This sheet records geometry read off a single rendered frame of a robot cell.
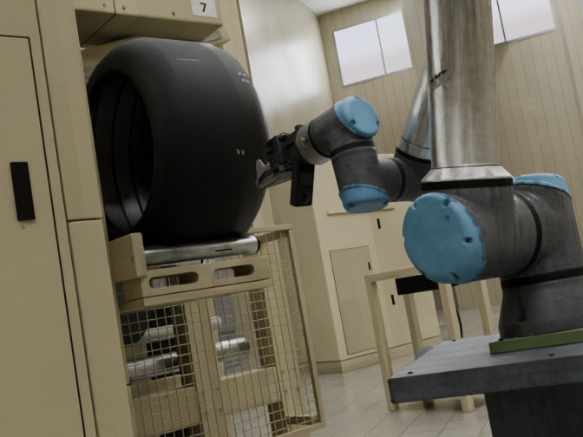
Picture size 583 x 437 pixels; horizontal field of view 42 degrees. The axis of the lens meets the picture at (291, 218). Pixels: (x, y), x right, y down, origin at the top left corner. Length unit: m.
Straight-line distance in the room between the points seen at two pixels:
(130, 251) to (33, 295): 0.72
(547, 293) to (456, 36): 0.46
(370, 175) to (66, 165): 0.62
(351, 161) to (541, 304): 0.43
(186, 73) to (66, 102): 0.76
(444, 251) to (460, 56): 0.31
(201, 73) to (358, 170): 0.54
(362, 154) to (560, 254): 0.40
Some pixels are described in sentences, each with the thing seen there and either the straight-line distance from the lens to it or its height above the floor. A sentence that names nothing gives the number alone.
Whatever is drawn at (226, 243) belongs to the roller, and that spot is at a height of 0.91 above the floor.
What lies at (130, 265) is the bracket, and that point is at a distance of 1.70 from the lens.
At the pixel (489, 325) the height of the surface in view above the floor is 0.41.
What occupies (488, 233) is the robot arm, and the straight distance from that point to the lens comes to 1.21.
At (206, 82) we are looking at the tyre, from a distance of 1.79.
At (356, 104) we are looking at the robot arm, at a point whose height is 1.10.
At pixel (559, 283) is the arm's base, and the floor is 0.70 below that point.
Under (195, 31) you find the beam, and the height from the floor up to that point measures 1.64.
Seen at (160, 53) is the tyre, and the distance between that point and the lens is 1.83.
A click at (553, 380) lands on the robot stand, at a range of 1.18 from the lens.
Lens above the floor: 0.75
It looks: 6 degrees up
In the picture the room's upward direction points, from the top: 10 degrees counter-clockwise
